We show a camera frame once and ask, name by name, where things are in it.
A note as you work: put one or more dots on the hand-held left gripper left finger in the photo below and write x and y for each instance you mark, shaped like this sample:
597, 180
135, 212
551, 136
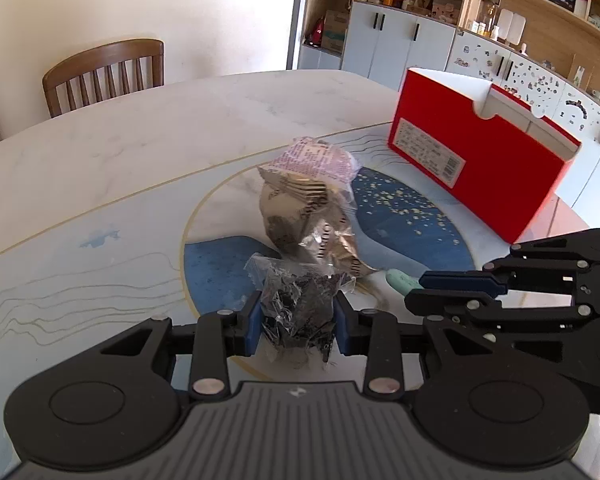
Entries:
252, 327

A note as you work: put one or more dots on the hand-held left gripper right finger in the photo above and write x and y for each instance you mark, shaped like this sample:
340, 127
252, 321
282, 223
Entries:
342, 327

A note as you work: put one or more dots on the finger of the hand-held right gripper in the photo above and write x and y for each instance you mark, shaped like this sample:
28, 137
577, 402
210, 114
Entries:
460, 282
445, 305

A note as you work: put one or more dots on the dark clear plastic bag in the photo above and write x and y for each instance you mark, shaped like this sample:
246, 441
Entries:
300, 305

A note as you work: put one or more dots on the teal utility knife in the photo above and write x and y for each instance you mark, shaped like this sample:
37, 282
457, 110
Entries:
402, 281

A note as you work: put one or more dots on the red cardboard box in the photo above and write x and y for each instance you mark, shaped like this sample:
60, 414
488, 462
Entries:
490, 170

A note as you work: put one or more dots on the white marble desktop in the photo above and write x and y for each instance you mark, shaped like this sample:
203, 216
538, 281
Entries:
105, 185

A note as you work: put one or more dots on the crumpled gold foil wrapper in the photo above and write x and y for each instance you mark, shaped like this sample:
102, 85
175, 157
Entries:
300, 215

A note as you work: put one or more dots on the purple white snack packet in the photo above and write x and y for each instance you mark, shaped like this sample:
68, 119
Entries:
315, 160

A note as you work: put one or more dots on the white sticker-covered cabinet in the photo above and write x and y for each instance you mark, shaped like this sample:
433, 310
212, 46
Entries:
530, 80

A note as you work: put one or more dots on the white rounded containers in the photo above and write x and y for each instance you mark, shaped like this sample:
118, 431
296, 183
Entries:
511, 26

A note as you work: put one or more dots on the low white cabinet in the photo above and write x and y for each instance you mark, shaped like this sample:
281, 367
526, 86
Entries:
319, 57

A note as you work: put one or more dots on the glass jar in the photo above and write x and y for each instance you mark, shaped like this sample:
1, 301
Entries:
487, 16

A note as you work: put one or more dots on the brown cardboard carton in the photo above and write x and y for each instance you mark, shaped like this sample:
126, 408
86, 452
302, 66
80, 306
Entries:
336, 30

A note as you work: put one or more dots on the red fire extinguisher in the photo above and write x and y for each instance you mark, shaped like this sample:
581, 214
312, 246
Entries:
317, 34

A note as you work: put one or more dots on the wooden chair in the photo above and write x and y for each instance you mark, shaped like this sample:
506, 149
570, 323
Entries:
105, 52

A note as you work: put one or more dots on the wooden wall shelf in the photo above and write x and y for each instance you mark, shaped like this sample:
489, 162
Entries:
555, 25

